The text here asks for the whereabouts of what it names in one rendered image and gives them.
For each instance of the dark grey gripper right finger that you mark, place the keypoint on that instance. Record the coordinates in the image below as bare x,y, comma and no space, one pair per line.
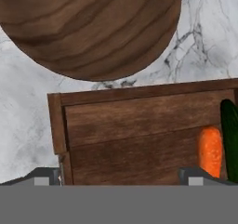
194,174

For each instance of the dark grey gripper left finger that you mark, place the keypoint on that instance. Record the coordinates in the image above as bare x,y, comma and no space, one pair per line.
44,175

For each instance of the brown wooden tray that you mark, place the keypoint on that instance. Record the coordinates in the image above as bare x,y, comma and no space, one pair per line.
136,134

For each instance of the round brown wooden bowl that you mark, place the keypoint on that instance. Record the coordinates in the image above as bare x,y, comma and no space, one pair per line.
89,29

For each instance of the orange carrot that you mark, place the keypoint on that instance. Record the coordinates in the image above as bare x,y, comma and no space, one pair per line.
210,151

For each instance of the dark green cucumber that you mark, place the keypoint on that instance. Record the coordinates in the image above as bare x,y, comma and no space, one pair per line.
230,138

